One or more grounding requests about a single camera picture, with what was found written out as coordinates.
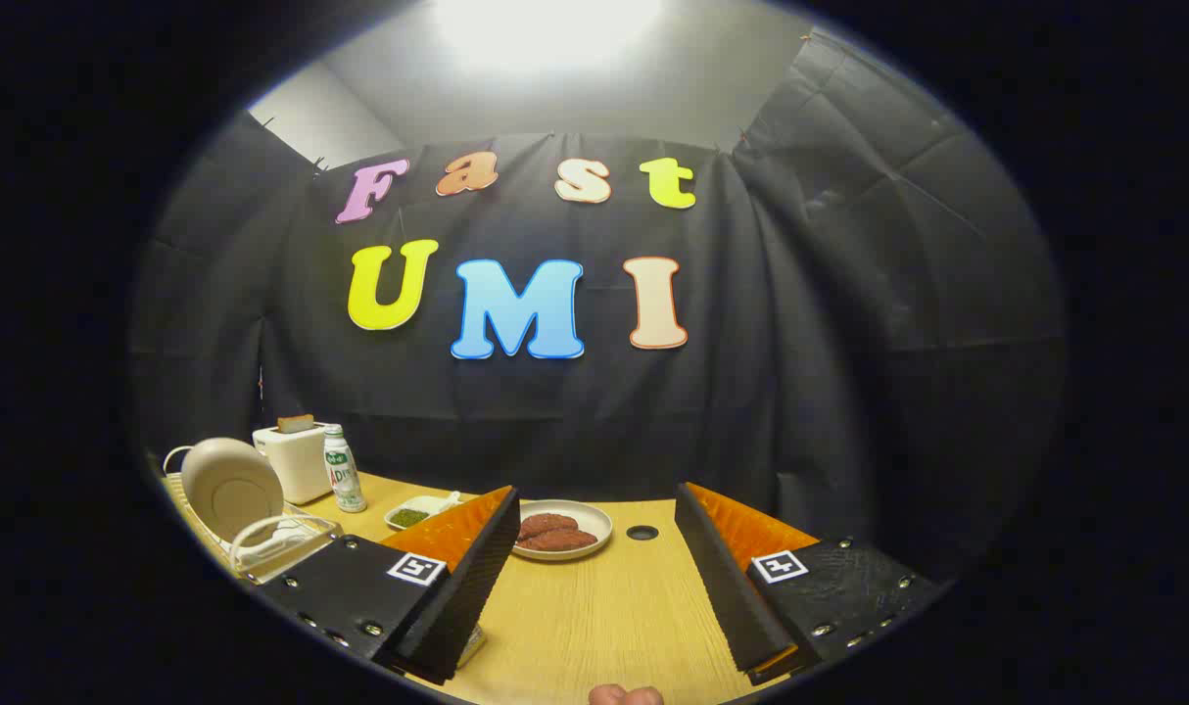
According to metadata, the beige plate with meat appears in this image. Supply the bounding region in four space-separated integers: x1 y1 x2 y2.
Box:
511 499 614 562

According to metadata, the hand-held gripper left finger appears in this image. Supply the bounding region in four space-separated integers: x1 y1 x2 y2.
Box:
259 485 523 686

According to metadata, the beige round plate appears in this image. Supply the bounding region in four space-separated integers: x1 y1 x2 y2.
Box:
180 438 286 544

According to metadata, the black backdrop cloth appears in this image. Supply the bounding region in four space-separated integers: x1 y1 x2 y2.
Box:
129 29 1066 588

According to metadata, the white wire dish rack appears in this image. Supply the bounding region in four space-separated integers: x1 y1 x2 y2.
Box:
163 446 346 587

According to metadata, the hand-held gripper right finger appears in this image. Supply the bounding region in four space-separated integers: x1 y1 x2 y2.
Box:
674 482 948 686

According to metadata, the white bottle green label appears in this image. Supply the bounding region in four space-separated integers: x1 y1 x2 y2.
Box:
322 424 368 514

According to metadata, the white toaster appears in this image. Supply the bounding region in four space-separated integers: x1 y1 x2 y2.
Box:
253 421 334 506

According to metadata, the red meat piece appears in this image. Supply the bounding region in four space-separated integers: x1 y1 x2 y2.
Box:
522 529 599 552
518 513 580 541

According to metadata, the white divided dish with beans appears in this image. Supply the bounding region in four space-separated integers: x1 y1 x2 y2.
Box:
385 492 462 532

